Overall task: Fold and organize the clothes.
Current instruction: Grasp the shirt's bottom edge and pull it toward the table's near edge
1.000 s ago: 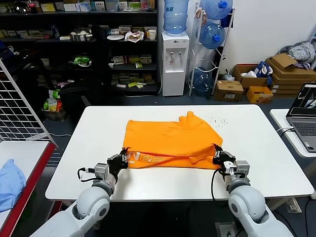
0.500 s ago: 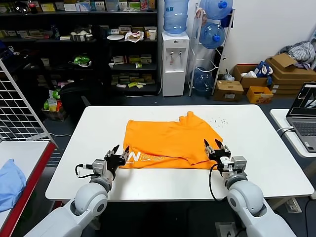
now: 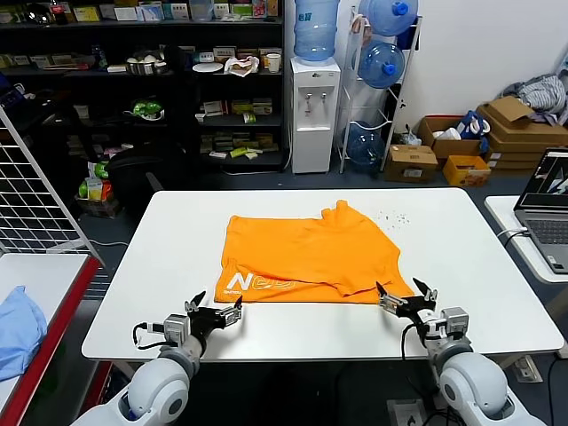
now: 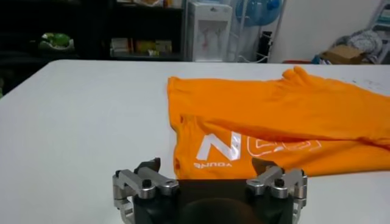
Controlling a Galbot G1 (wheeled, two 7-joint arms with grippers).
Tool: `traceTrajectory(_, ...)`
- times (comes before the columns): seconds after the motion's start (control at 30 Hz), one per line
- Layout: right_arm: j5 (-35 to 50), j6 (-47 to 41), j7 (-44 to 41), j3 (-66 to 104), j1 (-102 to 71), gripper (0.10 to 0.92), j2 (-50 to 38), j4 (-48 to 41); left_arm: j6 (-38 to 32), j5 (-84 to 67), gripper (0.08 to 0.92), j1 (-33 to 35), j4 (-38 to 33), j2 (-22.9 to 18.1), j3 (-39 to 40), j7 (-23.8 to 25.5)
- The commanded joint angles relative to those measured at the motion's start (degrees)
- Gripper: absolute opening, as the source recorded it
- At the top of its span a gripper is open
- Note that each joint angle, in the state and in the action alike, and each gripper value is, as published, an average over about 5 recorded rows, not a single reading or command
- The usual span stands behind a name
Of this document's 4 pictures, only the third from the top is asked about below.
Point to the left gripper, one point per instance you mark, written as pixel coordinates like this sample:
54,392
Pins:
204,319

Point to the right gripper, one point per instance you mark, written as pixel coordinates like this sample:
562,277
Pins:
412,306

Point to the orange t-shirt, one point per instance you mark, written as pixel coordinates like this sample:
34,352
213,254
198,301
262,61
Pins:
310,257

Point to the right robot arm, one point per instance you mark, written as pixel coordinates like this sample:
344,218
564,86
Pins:
470,390

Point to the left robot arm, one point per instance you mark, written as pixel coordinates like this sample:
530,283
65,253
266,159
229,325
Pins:
160,390

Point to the pile of grey clothes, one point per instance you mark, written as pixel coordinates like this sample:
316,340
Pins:
541,93

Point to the white floor power strip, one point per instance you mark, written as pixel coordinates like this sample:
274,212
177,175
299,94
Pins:
406,412

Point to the white side table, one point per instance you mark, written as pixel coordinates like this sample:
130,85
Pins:
501,213

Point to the closed brown cardboard box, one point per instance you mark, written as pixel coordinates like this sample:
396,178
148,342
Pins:
410,164

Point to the yellow cardboard box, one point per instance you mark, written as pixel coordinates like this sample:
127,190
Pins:
466,171

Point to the black office chair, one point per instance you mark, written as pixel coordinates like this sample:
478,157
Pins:
142,173

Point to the open brown cardboard box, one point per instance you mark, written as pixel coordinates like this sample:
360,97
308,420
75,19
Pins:
452,146

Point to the blue water bottle lying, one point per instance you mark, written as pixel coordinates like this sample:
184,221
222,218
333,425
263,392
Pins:
365,144
379,64
388,15

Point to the grey laptop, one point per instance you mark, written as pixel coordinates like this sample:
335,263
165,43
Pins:
548,222

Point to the red-edged white table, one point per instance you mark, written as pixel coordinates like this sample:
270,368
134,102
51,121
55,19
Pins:
53,284

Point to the basket of snack packs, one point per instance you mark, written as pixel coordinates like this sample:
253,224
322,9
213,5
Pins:
95,191

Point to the blue white bag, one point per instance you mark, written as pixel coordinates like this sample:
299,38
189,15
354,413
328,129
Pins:
472,124

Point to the white bottle rack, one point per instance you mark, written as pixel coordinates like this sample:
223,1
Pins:
399,111

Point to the stack of flat cardboard boxes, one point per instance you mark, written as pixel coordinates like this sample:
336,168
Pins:
528,142

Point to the light blue cloth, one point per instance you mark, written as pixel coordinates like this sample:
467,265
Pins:
18,333

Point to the white water dispenser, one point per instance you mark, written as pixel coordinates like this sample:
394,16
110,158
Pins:
314,120

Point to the green packaged goods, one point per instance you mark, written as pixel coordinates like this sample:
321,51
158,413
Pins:
146,108

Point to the black storage shelf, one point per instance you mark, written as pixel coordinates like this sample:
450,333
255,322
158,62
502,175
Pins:
186,89

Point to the white plate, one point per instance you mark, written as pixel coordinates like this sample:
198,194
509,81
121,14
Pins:
207,67

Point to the white pink plastic bag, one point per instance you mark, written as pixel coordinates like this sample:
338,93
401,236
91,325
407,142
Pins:
239,66

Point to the white paper cup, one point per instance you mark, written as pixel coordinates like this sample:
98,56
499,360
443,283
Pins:
273,62

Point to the metal bowl with buns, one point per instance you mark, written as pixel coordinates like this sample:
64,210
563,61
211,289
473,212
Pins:
144,64

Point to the blue water bottle upright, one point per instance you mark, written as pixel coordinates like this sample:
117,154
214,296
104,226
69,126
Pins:
316,31

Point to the cola bottle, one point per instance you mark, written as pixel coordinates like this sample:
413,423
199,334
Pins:
57,11

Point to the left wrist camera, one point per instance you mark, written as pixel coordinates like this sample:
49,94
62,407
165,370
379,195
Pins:
175,328

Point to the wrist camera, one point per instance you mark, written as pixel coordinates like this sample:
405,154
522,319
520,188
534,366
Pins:
455,321
175,328

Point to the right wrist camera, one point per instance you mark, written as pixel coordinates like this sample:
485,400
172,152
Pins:
455,321

